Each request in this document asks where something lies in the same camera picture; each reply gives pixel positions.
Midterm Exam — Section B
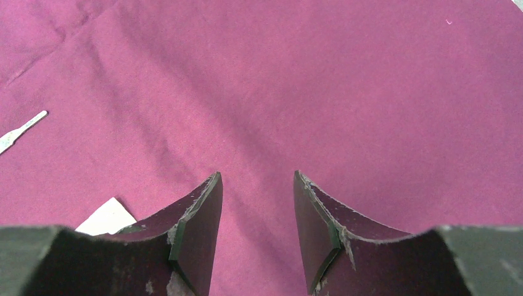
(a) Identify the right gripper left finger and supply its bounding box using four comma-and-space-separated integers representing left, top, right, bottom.
1, 172, 223, 295

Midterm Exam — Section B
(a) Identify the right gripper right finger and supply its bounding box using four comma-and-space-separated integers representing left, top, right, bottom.
294, 171, 522, 295

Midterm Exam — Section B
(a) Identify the white sterile packet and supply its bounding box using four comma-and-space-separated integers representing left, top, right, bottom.
75, 197, 137, 236

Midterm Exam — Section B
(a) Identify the purple cloth wrap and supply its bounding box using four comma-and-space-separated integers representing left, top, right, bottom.
1, 1, 522, 295

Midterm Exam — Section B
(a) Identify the steel scalpel handle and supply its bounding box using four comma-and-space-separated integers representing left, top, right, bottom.
1, 110, 49, 154

